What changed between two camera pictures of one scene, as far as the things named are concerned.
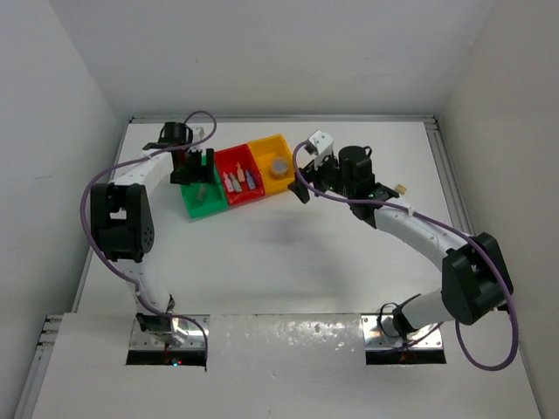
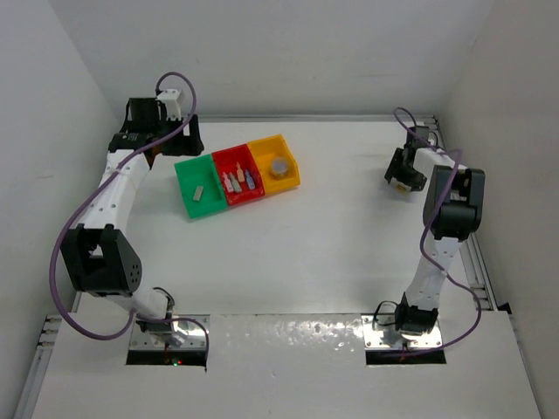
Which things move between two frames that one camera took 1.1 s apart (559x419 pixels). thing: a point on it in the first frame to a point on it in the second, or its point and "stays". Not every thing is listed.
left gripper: [195, 176] to [186, 145]
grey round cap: [279, 165] stays
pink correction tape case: [228, 182] stays
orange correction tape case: [240, 172] stays
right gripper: [312, 174] to [417, 182]
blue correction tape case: [250, 179] stays
